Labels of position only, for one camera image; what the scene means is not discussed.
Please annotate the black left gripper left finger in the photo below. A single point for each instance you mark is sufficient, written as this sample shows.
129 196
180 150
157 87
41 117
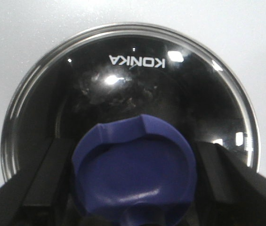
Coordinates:
37 194

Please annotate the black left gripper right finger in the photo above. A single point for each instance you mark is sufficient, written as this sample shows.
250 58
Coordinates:
228 192

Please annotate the glass lid blue knob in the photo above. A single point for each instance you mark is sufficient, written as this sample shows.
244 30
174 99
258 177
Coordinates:
134 99

